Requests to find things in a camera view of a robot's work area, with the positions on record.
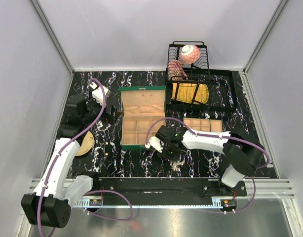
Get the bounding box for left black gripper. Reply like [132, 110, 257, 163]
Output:
[82, 90, 122, 125]

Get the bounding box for silver chain necklace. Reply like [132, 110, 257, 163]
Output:
[170, 159, 186, 173]

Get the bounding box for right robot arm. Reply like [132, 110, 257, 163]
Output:
[153, 125, 264, 196]

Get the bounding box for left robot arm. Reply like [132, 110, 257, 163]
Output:
[21, 92, 112, 228]

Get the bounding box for small green jewelry tray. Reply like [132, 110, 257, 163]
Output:
[184, 118, 223, 132]

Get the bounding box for large green jewelry box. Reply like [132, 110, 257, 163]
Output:
[118, 86, 166, 150]

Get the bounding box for round wooden lid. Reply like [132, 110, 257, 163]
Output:
[76, 131, 94, 157]

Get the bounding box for yellow bamboo mat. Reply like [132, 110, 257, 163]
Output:
[171, 82, 209, 105]

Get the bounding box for pink patterned cup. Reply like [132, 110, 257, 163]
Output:
[167, 60, 188, 80]

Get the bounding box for red patterned bowl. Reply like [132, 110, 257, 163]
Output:
[179, 44, 201, 65]

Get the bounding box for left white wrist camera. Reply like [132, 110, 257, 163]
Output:
[89, 82, 111, 105]

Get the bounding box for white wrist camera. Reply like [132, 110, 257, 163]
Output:
[89, 82, 111, 105]
[145, 136, 163, 153]

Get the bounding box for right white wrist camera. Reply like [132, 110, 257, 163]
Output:
[145, 136, 163, 153]

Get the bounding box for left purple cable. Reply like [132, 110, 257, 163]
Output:
[38, 78, 134, 235]

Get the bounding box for black wire dish rack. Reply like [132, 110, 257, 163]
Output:
[166, 41, 238, 113]

